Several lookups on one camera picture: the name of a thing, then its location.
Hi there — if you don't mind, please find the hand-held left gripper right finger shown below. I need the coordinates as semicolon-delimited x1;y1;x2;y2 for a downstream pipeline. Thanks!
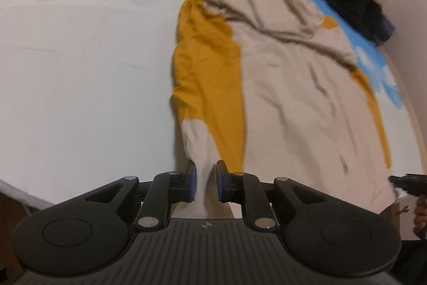
216;160;331;232

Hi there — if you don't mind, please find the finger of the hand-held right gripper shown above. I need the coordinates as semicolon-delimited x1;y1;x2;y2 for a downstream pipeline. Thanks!
389;173;427;198

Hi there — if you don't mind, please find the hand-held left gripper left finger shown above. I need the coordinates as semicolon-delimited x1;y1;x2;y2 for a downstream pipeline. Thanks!
83;160;197;230

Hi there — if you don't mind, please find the person's right hand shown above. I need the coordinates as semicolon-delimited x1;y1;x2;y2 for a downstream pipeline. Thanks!
414;198;427;236

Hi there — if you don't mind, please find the black clothing pile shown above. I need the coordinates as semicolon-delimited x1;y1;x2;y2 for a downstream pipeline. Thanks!
297;0;391;46

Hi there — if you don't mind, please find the beige and mustard hooded jacket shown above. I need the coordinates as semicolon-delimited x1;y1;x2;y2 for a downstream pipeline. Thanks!
169;0;398;219

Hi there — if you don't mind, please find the blue and white floral bedsheet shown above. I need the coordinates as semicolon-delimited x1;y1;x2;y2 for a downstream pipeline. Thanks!
0;0;415;216

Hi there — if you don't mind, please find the purple box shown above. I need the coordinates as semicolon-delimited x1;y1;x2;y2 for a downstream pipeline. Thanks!
377;17;396;46

